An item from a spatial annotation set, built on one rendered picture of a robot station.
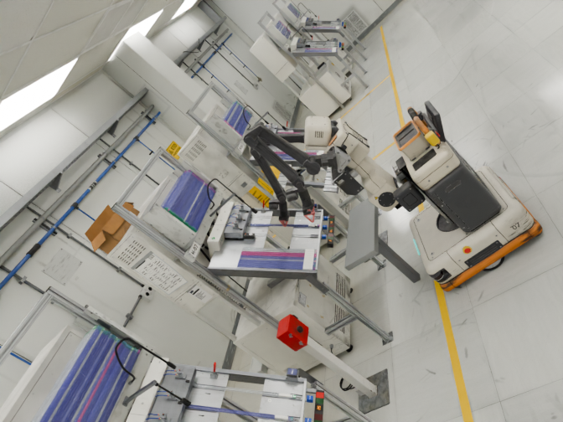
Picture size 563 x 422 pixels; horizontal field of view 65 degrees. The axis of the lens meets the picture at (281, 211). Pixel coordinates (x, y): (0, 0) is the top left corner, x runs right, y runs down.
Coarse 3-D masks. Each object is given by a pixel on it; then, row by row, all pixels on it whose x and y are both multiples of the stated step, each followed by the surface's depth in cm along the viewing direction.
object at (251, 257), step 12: (252, 252) 296; (264, 252) 295; (276, 252) 294; (288, 252) 294; (300, 252) 293; (312, 252) 292; (240, 264) 287; (252, 264) 286; (264, 264) 286; (276, 264) 285; (288, 264) 284; (300, 264) 283; (312, 264) 282
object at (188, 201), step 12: (180, 180) 313; (192, 180) 317; (180, 192) 301; (192, 192) 310; (204, 192) 320; (168, 204) 286; (180, 204) 294; (192, 204) 302; (204, 204) 312; (180, 216) 287; (192, 216) 295; (192, 228) 289
